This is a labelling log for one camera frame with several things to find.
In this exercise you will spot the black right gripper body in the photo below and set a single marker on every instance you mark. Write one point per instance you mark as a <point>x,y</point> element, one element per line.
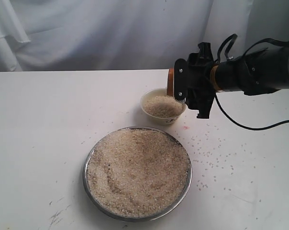
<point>200,88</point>

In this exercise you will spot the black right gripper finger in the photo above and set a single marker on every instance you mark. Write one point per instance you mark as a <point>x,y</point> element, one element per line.
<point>204,54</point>
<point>204,108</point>

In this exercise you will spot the brown wooden cup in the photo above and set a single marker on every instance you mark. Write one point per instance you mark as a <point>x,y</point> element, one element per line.
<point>170,82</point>

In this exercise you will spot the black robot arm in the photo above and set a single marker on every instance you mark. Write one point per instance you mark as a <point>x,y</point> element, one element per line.
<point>260,72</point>

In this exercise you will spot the small cream ceramic bowl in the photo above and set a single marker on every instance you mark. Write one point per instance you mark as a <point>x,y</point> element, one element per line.
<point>161,108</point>

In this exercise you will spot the large steel rice plate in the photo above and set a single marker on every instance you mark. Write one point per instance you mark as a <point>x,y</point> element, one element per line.
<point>137,174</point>

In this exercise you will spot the white backdrop cloth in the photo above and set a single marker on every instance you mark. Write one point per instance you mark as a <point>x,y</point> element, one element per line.
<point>58,35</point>

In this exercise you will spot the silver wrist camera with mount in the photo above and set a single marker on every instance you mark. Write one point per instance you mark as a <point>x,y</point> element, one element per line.
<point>181,81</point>

